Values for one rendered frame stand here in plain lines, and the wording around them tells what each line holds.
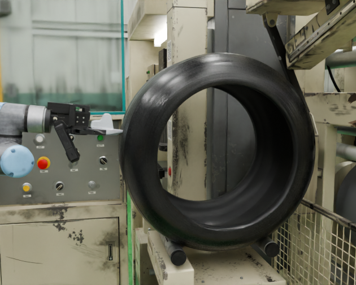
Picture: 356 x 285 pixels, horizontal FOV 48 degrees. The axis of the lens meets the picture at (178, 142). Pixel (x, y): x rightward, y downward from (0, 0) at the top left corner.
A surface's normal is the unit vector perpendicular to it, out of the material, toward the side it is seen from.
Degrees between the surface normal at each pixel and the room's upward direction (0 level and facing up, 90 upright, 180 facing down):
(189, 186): 90
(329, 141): 90
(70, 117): 90
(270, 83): 81
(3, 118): 88
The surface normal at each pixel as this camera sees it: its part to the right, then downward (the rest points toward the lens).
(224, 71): 0.18, -0.07
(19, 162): 0.53, 0.11
